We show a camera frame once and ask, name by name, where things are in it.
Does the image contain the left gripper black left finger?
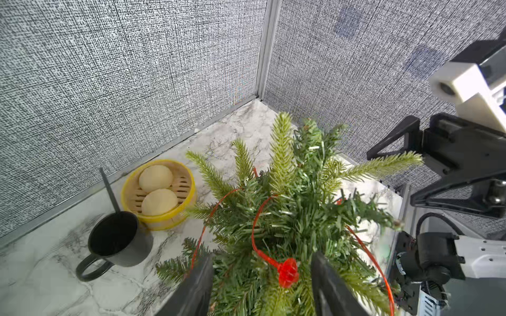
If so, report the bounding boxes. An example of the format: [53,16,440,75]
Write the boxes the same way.
[156,254,214,316]

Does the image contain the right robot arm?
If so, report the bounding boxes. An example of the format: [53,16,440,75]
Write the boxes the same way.
[367,113,505,315]

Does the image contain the small green christmas tree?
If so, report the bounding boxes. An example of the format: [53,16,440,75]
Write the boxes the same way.
[155,112,424,316]

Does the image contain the lower steamed bun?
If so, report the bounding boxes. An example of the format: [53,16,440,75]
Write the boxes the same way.
[141,188,179,216]

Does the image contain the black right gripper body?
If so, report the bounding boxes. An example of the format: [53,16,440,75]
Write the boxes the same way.
[410,113,505,219]

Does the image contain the steamed bun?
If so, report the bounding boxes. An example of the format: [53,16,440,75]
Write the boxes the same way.
[138,165,173,193]
[141,188,179,216]

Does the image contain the yellow bamboo steamer basket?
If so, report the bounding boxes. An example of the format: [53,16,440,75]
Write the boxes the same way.
[121,159,197,230]

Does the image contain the red string lights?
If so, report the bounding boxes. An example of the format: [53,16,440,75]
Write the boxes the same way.
[196,159,395,315]

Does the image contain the upper steamed bun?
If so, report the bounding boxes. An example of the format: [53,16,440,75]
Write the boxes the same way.
[138,165,173,193]

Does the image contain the black ceramic mug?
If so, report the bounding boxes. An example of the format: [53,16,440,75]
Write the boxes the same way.
[76,211,154,282]

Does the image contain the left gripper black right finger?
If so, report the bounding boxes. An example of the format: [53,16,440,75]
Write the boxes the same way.
[311,252,368,316]

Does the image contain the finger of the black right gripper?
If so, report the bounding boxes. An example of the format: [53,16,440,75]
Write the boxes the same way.
[366,115,423,160]

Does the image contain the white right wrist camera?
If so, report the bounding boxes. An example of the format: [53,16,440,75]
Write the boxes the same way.
[428,27,506,134]

